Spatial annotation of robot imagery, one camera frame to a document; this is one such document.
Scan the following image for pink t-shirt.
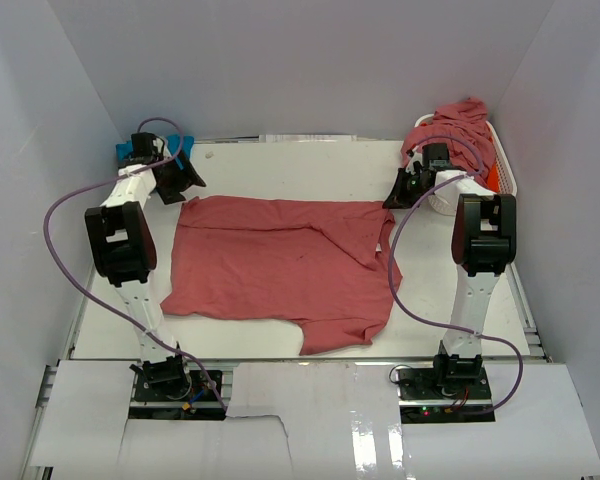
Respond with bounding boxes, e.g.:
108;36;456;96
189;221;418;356
161;196;402;356
400;97;496;187

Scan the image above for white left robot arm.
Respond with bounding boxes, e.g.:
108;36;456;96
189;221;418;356
84;132;206;401

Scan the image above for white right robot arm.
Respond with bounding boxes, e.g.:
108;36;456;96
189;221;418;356
383;135;517;403

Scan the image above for folded blue t-shirt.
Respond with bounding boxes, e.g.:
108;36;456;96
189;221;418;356
115;134;194;170

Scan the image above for pink t-shirt in basket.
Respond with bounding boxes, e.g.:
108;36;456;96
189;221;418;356
400;97;496;187

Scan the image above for white plastic laundry basket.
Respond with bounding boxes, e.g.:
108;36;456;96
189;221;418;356
428;121;517;216

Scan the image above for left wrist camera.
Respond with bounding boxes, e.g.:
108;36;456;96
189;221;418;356
153;135;172;159

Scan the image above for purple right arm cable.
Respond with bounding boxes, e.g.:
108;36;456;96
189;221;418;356
385;136;525;415

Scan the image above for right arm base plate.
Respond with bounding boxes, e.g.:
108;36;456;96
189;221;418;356
388;364;496;426

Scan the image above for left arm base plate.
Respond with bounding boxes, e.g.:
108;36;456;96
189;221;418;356
128;370;226;421

